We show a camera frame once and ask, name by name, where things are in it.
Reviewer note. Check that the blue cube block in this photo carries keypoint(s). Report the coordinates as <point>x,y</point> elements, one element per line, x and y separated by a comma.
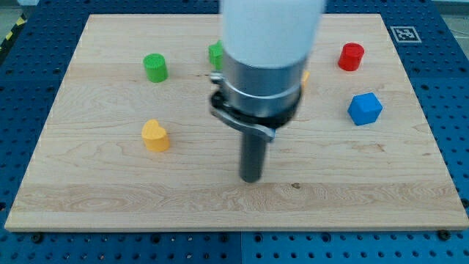
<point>365,108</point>

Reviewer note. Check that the yellow heart block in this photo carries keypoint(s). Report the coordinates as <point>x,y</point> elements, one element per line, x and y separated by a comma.
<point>154,136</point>

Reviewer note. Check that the green cylinder block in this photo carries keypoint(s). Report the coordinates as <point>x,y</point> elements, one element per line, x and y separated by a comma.
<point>155,67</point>

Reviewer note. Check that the orange block behind arm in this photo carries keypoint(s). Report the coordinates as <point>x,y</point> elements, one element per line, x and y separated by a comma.
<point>305,79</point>

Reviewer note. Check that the green star block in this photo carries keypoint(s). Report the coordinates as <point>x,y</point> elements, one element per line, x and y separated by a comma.
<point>216,54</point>

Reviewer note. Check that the white fiducial marker tag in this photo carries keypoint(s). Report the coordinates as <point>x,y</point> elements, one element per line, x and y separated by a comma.
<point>405,34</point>

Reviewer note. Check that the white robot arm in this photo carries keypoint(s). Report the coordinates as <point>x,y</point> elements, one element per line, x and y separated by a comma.
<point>265,45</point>

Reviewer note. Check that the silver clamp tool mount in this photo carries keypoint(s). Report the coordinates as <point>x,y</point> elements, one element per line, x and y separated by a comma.
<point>256,100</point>

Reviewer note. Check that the light wooden board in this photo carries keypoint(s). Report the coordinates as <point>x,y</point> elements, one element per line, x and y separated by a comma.
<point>91,172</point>

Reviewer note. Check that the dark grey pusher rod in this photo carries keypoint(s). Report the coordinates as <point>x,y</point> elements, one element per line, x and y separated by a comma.
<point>252,157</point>

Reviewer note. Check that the red cylinder block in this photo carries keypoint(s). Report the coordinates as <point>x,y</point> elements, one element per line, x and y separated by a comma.
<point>351,56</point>

